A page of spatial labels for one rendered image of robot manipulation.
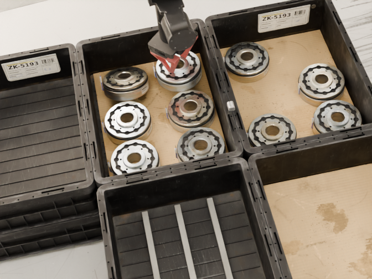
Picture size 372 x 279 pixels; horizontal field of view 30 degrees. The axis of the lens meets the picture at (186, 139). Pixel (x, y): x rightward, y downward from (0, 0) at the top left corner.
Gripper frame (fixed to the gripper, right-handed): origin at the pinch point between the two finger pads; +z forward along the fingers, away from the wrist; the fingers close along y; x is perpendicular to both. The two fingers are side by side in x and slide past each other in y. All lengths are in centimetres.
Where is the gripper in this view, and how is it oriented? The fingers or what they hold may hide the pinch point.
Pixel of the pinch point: (176, 62)
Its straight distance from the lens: 155.0
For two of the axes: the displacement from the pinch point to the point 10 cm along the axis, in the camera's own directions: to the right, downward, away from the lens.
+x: -8.3, -4.2, 3.7
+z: 0.8, 5.6, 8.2
